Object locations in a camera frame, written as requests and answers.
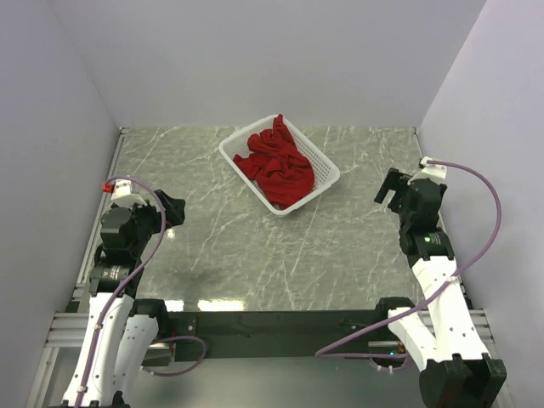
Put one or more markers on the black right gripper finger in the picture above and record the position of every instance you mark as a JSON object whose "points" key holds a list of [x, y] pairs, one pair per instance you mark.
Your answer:
{"points": [[394, 204], [392, 182]]}

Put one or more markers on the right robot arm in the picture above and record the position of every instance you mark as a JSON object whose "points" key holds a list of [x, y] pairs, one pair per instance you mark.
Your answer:
{"points": [[456, 369]]}

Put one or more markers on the white plastic basket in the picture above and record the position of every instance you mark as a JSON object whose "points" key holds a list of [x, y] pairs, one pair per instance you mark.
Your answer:
{"points": [[325, 171]]}

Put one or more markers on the aluminium frame rail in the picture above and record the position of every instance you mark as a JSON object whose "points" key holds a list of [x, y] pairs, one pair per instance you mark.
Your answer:
{"points": [[68, 326]]}

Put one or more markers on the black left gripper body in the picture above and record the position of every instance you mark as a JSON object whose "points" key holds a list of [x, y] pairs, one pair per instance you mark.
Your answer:
{"points": [[147, 219]]}

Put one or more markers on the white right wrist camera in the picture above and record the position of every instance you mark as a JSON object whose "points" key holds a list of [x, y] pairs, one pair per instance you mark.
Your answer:
{"points": [[428, 170]]}

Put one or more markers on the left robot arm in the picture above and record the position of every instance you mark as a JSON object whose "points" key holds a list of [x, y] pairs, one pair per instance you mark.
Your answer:
{"points": [[120, 327]]}

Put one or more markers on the red t shirt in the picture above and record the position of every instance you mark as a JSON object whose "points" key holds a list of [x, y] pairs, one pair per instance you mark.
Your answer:
{"points": [[283, 174]]}

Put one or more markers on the black base beam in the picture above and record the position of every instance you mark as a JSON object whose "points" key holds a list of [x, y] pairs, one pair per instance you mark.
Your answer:
{"points": [[269, 334]]}

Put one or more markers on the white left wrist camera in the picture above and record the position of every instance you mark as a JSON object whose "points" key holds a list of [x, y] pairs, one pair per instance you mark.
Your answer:
{"points": [[123, 191]]}

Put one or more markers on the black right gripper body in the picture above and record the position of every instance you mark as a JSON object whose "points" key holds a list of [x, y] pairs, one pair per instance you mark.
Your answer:
{"points": [[405, 214]]}

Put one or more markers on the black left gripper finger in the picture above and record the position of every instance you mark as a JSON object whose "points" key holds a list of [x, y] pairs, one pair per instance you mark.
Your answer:
{"points": [[173, 207], [174, 219]]}

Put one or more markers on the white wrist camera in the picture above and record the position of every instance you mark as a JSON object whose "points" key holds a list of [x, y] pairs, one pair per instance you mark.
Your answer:
{"points": [[123, 191], [428, 170]]}

